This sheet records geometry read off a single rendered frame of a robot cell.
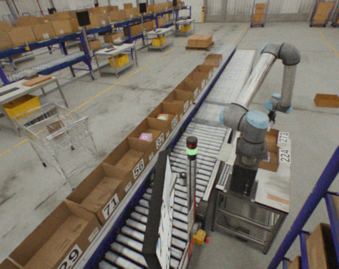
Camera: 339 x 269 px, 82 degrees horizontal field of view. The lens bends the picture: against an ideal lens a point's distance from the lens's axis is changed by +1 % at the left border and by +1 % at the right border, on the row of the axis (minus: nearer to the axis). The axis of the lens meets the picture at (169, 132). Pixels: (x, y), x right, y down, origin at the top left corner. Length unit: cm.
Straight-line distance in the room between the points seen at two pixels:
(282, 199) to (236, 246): 80
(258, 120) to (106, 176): 132
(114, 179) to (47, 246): 63
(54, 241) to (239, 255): 170
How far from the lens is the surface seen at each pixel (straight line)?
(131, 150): 206
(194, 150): 87
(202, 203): 133
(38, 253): 169
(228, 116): 148
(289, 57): 172
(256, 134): 143
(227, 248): 242
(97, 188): 181
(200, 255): 236
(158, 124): 222
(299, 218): 75
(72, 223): 169
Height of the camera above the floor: 219
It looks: 36 degrees down
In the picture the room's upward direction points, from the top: 4 degrees counter-clockwise
